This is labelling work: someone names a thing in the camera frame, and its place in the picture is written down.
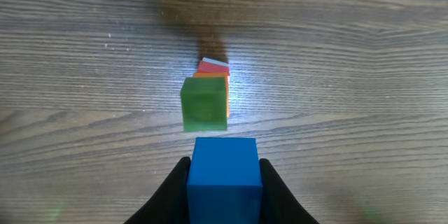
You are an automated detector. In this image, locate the green cube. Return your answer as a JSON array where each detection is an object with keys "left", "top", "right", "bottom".
[{"left": 180, "top": 76, "right": 228, "bottom": 133}]

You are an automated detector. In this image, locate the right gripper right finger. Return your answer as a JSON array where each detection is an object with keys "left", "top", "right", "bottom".
[{"left": 258, "top": 157, "right": 320, "bottom": 224}]

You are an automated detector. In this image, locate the orange cube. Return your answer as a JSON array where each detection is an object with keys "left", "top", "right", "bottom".
[{"left": 192, "top": 71, "right": 231, "bottom": 118}]

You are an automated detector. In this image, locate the blue cube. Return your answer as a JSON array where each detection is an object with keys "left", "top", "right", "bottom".
[{"left": 185, "top": 136, "right": 264, "bottom": 224}]

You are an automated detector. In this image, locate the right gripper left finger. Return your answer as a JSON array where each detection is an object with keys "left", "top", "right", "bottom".
[{"left": 122, "top": 156, "right": 192, "bottom": 224}]

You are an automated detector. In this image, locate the red cube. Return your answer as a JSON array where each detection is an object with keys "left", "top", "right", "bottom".
[{"left": 197, "top": 60, "right": 231, "bottom": 77}]

